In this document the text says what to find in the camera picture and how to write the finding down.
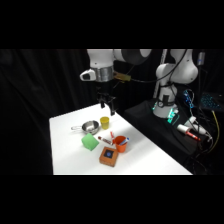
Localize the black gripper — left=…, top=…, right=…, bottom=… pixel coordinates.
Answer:
left=96, top=92, right=117, bottom=117

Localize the wooden block with blue button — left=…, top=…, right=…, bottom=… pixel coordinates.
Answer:
left=98, top=146, right=120, bottom=168

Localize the yellow plastic cup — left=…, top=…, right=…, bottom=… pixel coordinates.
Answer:
left=99, top=115, right=111, bottom=131

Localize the silver metal saucepan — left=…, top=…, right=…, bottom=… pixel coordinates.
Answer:
left=70, top=119, right=101, bottom=136

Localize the brown whiteboard marker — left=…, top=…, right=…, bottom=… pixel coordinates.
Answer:
left=97, top=135, right=113, bottom=146

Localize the blue whiteboard marker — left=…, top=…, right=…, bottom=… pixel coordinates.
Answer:
left=119, top=136, right=131, bottom=146

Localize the green sponge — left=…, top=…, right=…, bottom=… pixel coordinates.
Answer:
left=80, top=132, right=100, bottom=152

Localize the black robot stand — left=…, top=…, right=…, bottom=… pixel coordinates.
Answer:
left=122, top=98, right=214, bottom=164

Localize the small green light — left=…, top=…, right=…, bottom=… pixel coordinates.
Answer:
left=167, top=108, right=180, bottom=125

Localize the black curtain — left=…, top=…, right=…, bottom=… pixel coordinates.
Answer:
left=0, top=49, right=224, bottom=175

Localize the blue circuit board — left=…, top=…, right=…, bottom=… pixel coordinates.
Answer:
left=182, top=89, right=196, bottom=109

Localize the white cylinder with red tip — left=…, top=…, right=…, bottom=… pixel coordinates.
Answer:
left=176, top=123, right=202, bottom=142

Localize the laptop with blue lit keyboard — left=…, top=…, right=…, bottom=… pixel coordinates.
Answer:
left=199, top=92, right=224, bottom=113

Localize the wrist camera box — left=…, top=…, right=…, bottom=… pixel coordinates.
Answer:
left=113, top=70, right=132, bottom=83

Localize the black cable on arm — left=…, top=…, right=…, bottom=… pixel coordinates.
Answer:
left=114, top=49, right=189, bottom=85

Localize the yellow cable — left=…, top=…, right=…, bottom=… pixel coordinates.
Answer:
left=210, top=109, right=222, bottom=153

